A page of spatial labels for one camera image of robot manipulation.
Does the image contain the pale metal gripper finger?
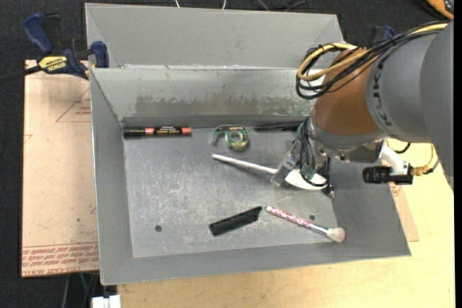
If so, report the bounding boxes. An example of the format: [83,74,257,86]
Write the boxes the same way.
[269,171,292,189]
[276,149,301,175]

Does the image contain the thin black pen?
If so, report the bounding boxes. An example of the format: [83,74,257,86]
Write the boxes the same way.
[253,121,303,132]

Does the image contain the white plastic spoon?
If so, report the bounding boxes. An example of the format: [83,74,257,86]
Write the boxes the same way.
[211,153,327,191]

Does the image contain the pink makeup brush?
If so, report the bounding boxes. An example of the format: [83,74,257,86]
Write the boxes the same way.
[264,205,347,244]

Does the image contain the green tape dispenser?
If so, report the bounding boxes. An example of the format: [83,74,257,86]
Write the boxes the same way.
[210,123,251,151]

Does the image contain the black comb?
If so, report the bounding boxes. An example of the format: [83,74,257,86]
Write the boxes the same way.
[208,206,263,237]

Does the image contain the grey metal bin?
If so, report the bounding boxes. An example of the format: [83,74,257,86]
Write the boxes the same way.
[84,2,412,286]

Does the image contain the black marker with red labels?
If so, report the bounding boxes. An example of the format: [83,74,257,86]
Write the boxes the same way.
[123,126,193,138]

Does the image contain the brown cardboard board red print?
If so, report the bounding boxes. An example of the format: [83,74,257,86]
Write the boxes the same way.
[21,59,100,279]

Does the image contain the black cylinder on white bracket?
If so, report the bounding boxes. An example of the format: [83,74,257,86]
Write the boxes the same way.
[362,142,414,187]

